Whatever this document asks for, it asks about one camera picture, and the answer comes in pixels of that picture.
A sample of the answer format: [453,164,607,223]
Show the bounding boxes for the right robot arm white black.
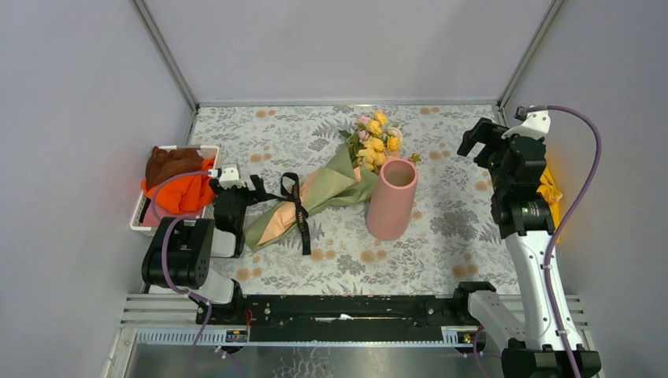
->
[451,118,602,377]

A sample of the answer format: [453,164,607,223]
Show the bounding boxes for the green peach wrapping paper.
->
[245,148,378,250]

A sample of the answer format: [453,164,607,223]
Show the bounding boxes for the floral patterned table mat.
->
[191,105,518,295]

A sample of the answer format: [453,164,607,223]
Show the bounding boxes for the yellow pink flower bunch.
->
[339,110,421,174]

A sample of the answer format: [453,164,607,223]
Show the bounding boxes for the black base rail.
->
[195,295,479,343]

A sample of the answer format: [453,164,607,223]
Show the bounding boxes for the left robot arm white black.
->
[141,168,266,324]

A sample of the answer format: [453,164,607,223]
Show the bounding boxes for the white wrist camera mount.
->
[208,164,246,189]
[502,106,551,140]

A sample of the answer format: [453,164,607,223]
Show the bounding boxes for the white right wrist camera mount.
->
[502,106,551,140]

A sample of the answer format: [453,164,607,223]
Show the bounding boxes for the brown cloth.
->
[143,146,203,191]

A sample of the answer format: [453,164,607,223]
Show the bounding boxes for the yellow cloth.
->
[537,166,563,228]

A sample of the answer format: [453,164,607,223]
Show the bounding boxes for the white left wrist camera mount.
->
[208,164,246,189]

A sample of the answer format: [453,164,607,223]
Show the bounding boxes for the white plastic basket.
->
[130,145,220,236]

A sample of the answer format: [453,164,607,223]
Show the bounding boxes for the pink cloth in basket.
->
[138,206,179,228]

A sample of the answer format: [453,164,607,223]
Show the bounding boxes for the orange cloth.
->
[141,158,214,215]

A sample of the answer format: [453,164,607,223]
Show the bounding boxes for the black ribbon gold lettering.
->
[258,172,312,256]

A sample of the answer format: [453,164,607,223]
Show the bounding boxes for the pink cylindrical vase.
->
[366,158,418,241]

